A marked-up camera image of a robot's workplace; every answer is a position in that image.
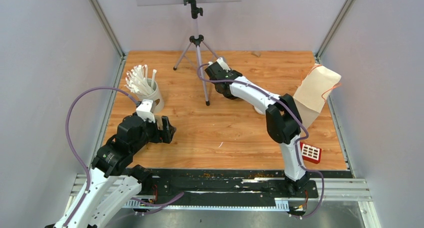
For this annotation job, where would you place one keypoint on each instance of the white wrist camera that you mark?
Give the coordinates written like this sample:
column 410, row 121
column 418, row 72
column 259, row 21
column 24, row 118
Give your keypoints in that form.
column 222, row 63
column 145, row 110

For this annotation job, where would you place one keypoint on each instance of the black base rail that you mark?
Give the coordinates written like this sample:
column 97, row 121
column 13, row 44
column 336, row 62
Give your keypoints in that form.
column 225, row 187

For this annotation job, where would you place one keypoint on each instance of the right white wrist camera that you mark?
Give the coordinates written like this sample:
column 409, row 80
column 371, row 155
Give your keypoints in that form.
column 222, row 63

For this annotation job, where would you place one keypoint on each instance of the silver tripod stand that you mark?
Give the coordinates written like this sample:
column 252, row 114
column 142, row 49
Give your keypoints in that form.
column 197, row 39

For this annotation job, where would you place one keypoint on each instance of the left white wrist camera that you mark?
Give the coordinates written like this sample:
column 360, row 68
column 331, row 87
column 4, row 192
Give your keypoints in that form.
column 145, row 110

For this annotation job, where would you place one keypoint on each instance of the white plastic cup lid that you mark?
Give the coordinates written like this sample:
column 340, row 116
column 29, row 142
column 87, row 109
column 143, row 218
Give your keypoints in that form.
column 257, row 109

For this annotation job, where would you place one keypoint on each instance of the bundle of wrapped straws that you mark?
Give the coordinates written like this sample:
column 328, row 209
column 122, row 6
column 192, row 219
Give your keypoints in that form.
column 138, row 81

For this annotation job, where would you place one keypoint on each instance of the white straw holder cup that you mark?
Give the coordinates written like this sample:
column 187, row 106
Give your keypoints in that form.
column 152, row 97

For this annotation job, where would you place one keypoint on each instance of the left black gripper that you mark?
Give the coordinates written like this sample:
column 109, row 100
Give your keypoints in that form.
column 165, row 135

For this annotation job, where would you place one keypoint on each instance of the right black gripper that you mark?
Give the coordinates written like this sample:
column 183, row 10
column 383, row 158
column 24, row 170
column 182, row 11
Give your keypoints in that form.
column 229, row 71

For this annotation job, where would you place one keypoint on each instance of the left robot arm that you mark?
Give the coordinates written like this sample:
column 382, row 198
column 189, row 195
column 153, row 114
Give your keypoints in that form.
column 112, row 182

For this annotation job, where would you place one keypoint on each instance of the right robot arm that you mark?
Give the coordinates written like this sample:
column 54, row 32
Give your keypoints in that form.
column 283, row 121

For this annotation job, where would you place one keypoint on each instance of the red grid block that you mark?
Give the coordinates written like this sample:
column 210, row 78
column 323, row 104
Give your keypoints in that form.
column 310, row 153

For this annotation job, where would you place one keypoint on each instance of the kraft paper takeout bag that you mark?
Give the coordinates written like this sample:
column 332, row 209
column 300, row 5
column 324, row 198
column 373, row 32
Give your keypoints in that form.
column 313, row 92

